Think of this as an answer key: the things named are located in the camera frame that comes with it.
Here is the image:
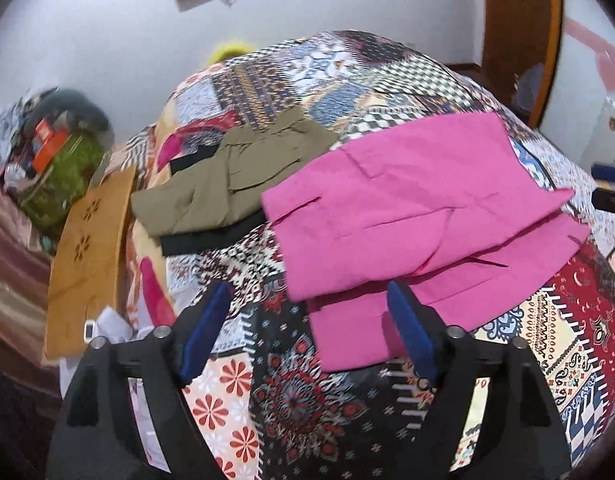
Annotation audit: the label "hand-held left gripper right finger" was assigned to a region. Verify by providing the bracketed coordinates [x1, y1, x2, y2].
[386, 280, 574, 480]

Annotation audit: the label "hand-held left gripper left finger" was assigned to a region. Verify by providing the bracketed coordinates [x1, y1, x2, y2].
[46, 280, 234, 480]

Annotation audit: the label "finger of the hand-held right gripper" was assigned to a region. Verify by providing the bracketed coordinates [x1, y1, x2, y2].
[590, 162, 615, 216]

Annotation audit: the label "pink pants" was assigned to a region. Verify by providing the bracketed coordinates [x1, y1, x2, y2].
[262, 111, 592, 374]

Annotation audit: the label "olive green pants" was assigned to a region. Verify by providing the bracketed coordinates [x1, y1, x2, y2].
[130, 110, 341, 238]

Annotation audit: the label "white cabinet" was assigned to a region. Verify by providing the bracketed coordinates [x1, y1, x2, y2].
[580, 96, 615, 181]

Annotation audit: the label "patchwork printed bedspread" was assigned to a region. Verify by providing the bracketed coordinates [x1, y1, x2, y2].
[90, 30, 615, 480]

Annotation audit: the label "black garment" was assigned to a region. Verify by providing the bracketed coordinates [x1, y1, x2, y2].
[160, 147, 267, 257]

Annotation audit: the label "wooden door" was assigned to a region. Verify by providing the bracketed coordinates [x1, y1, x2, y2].
[481, 0, 564, 128]

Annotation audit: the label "striped curtain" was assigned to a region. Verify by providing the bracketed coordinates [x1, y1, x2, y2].
[0, 110, 63, 401]

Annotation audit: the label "pile of clutter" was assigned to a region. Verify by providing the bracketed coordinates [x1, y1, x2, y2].
[0, 87, 116, 241]

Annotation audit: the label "yellow fluffy item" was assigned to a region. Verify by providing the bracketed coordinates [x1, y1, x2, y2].
[204, 41, 253, 67]

